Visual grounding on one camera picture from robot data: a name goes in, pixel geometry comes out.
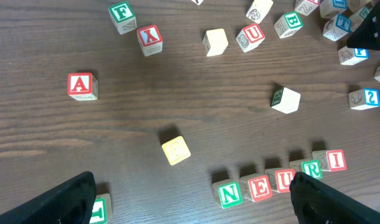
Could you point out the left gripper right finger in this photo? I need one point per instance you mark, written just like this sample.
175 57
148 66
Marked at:
315 202

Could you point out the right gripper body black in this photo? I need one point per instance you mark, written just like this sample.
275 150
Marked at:
367 35

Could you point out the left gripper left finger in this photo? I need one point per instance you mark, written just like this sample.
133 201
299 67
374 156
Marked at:
70 202

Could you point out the blue P block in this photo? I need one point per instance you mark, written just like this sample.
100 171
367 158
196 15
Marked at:
352 56

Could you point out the green R block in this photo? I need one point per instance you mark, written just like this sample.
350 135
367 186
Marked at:
309 167

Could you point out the red u block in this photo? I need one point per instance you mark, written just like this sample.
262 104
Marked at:
250 37
280 179

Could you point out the red i block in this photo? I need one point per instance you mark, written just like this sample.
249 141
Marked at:
330 160
306 7

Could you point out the red E block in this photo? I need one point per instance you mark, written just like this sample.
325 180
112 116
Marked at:
255 187

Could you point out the green N block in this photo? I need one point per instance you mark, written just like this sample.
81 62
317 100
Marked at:
227 193

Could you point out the green Z block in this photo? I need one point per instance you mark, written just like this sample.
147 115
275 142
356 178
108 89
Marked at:
358 17

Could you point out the green J block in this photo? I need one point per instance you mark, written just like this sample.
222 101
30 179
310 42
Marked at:
102 209

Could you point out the yellow block upper right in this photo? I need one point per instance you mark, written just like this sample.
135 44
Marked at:
355 5

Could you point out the blue T block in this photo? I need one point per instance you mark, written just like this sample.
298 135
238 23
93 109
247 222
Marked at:
337 27

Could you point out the blue L block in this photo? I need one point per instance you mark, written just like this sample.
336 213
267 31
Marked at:
330 8

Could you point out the blue 2 block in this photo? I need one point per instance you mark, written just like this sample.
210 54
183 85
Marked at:
364 99

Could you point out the green B block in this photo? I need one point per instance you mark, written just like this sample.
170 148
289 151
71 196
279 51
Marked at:
288 24

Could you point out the white K block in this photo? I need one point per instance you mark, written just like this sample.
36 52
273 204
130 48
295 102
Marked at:
286 100

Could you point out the yellow block upper centre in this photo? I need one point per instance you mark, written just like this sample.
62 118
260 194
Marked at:
258 10

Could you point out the yellow block lower left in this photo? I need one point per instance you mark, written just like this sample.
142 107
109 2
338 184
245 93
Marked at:
176 150

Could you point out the red A block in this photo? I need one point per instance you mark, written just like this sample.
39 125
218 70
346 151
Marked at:
82 86

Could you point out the yellow block centre left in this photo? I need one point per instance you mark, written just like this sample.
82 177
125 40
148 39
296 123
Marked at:
215 42

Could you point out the green F block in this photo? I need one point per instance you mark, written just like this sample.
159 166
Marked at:
123 17

